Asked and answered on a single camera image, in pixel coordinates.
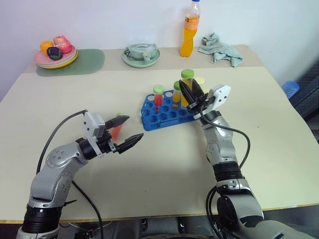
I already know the pink plate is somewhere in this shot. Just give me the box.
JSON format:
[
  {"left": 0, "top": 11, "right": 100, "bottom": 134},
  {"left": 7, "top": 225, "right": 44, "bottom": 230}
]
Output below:
[{"left": 33, "top": 45, "right": 77, "bottom": 66}]

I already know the black furniture piece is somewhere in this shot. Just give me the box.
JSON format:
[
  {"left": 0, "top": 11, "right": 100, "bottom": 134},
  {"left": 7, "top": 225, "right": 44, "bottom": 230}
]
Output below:
[{"left": 288, "top": 59, "right": 319, "bottom": 145}]

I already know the yellow liquid tube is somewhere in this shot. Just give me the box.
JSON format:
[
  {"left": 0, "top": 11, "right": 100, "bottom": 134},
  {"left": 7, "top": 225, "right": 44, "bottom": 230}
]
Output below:
[{"left": 180, "top": 69, "right": 196, "bottom": 110}]

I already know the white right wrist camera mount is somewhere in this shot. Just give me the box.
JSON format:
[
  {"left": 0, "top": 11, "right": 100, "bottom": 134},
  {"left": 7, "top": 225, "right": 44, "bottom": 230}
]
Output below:
[{"left": 193, "top": 84, "right": 231, "bottom": 120}]

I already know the pale green stacked plate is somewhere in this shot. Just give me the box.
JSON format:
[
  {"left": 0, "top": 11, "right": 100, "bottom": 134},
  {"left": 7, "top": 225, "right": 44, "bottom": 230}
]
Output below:
[{"left": 35, "top": 51, "right": 78, "bottom": 68}]

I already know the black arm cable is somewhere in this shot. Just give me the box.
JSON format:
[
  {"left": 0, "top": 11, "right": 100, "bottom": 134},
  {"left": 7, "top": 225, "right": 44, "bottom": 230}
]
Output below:
[
  {"left": 63, "top": 180, "right": 104, "bottom": 239},
  {"left": 205, "top": 186, "right": 226, "bottom": 239}
]

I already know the pale green cup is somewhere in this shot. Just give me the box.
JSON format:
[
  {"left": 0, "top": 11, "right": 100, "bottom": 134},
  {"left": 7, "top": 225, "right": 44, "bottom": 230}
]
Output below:
[{"left": 123, "top": 41, "right": 159, "bottom": 62}]

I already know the red liquid tube, green cap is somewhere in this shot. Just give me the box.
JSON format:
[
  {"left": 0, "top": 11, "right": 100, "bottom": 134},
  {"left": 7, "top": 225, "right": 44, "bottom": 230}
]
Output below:
[{"left": 153, "top": 85, "right": 165, "bottom": 113}]

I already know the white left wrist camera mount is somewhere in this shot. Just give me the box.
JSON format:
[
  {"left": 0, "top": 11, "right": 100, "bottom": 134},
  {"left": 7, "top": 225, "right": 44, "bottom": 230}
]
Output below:
[{"left": 83, "top": 112, "right": 107, "bottom": 155}]

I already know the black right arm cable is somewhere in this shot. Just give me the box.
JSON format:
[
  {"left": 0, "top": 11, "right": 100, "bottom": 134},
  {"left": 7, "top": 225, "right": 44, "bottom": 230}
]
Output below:
[{"left": 205, "top": 186, "right": 226, "bottom": 239}]

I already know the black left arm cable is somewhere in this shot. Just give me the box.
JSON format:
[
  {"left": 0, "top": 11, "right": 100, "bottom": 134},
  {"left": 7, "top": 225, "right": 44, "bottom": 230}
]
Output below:
[{"left": 63, "top": 180, "right": 104, "bottom": 239}]

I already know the orange soda bottle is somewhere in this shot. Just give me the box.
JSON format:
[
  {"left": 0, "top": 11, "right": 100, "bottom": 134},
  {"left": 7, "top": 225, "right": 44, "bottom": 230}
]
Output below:
[{"left": 179, "top": 0, "right": 201, "bottom": 59}]

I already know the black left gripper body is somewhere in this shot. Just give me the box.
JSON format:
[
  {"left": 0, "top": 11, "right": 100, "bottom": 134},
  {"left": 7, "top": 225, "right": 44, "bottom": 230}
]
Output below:
[{"left": 96, "top": 128, "right": 120, "bottom": 155}]

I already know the yellow capped test tube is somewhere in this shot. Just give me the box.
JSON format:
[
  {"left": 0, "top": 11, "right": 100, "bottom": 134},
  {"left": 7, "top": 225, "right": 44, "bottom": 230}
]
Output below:
[{"left": 194, "top": 77, "right": 210, "bottom": 95}]

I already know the blue test tube rack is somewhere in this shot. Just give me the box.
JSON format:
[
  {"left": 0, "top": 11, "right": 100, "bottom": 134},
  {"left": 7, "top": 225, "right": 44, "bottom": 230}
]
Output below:
[{"left": 140, "top": 89, "right": 200, "bottom": 132}]

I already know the green placemat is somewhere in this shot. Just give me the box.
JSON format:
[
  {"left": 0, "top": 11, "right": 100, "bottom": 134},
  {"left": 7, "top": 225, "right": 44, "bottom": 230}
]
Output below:
[{"left": 35, "top": 48, "right": 106, "bottom": 77}]

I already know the pink toy apple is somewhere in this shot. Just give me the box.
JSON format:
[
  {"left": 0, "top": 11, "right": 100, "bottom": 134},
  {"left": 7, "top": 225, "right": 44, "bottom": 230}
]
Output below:
[{"left": 52, "top": 35, "right": 73, "bottom": 55}]

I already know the pale green plate with cup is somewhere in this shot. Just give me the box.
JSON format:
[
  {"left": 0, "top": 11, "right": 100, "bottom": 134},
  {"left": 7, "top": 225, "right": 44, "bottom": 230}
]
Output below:
[{"left": 121, "top": 48, "right": 161, "bottom": 69}]

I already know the orange toy fruit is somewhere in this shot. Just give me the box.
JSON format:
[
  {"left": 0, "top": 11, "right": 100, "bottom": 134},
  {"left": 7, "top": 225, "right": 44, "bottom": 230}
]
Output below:
[{"left": 39, "top": 40, "right": 54, "bottom": 56}]

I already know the orange liquid tube, green cap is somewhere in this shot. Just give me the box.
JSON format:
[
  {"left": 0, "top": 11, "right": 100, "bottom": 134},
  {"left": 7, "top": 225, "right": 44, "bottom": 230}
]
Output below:
[{"left": 172, "top": 81, "right": 183, "bottom": 104}]

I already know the yellow plate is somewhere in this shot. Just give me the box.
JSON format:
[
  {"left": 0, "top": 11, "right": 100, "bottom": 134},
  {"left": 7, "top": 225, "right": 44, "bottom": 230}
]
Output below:
[{"left": 36, "top": 49, "right": 79, "bottom": 70}]

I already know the blue ribbed stack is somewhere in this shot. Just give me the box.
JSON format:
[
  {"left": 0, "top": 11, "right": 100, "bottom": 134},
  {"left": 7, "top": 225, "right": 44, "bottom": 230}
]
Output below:
[{"left": 282, "top": 80, "right": 300, "bottom": 101}]

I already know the grey left wrist cable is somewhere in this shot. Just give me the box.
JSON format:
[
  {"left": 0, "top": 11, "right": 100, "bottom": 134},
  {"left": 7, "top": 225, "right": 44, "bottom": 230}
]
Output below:
[{"left": 35, "top": 109, "right": 88, "bottom": 175}]

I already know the pale teal cloth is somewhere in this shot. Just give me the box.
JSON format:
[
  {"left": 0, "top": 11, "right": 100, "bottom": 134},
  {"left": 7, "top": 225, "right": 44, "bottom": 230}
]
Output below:
[{"left": 197, "top": 32, "right": 244, "bottom": 68}]

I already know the red liquid tube, pale cap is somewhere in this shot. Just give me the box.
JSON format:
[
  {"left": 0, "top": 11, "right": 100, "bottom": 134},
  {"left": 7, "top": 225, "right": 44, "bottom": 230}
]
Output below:
[{"left": 110, "top": 113, "right": 127, "bottom": 140}]

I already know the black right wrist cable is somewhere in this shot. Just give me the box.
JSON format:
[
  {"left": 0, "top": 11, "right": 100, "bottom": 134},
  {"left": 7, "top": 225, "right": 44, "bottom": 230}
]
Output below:
[{"left": 199, "top": 111, "right": 251, "bottom": 170}]

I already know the purple toy mangosteen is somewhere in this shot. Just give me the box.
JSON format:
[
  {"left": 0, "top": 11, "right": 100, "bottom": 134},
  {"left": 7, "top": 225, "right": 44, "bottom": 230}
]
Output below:
[{"left": 46, "top": 46, "right": 63, "bottom": 61}]

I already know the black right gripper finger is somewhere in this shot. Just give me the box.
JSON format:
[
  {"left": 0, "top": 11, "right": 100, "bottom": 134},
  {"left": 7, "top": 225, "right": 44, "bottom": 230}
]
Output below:
[
  {"left": 178, "top": 80, "right": 198, "bottom": 107},
  {"left": 191, "top": 80, "right": 205, "bottom": 100}
]

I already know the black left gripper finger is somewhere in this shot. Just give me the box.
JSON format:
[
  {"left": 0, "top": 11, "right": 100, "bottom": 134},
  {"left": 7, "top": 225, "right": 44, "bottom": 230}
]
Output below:
[
  {"left": 104, "top": 115, "right": 131, "bottom": 130},
  {"left": 116, "top": 132, "right": 145, "bottom": 154}
]

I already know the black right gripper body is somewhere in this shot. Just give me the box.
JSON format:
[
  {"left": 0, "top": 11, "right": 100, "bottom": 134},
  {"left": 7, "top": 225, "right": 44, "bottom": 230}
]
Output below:
[{"left": 186, "top": 93, "right": 218, "bottom": 116}]

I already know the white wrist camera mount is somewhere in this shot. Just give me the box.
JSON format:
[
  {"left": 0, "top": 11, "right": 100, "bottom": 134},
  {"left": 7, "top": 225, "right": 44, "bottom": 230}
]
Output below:
[
  {"left": 83, "top": 112, "right": 107, "bottom": 155},
  {"left": 193, "top": 84, "right": 231, "bottom": 120}
]

